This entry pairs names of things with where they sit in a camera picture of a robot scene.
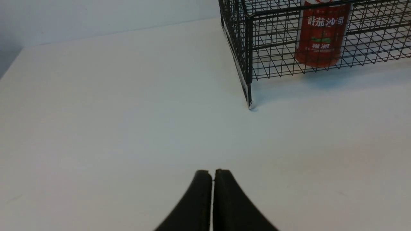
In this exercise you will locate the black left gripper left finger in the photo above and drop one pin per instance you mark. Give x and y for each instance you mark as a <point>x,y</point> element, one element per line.
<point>192,212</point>

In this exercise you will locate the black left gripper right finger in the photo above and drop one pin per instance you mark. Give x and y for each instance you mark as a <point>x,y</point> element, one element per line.
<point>232,209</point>

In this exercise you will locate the red ketchup squeeze bottle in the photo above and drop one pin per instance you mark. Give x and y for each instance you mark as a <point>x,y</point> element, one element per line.
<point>321,33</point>

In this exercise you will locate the black wire mesh shelf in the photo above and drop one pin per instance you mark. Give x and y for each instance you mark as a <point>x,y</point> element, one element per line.
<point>275,38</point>

